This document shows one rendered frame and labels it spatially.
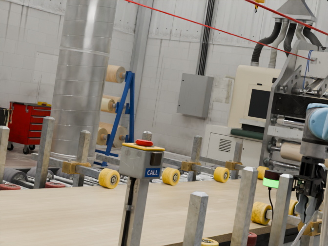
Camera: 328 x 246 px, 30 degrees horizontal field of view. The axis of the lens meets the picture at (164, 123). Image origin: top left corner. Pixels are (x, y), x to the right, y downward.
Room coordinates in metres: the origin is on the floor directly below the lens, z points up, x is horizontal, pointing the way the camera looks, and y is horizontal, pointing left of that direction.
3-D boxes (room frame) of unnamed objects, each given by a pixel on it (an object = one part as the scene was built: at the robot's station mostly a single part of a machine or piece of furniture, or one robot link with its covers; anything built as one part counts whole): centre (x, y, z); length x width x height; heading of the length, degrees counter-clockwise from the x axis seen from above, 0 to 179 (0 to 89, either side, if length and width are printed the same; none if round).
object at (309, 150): (1.93, -0.49, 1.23); 0.10 x 0.09 x 0.05; 53
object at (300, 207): (1.93, -0.47, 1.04); 0.06 x 0.03 x 0.09; 143
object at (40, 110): (10.08, 2.16, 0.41); 0.76 x 0.48 x 0.81; 153
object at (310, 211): (1.92, -0.49, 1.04); 0.06 x 0.03 x 0.09; 143
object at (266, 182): (2.00, -0.38, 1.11); 0.06 x 0.06 x 0.02
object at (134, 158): (1.36, 0.04, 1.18); 0.07 x 0.07 x 0.08; 53
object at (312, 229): (2.19, -0.58, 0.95); 0.13 x 0.06 x 0.05; 143
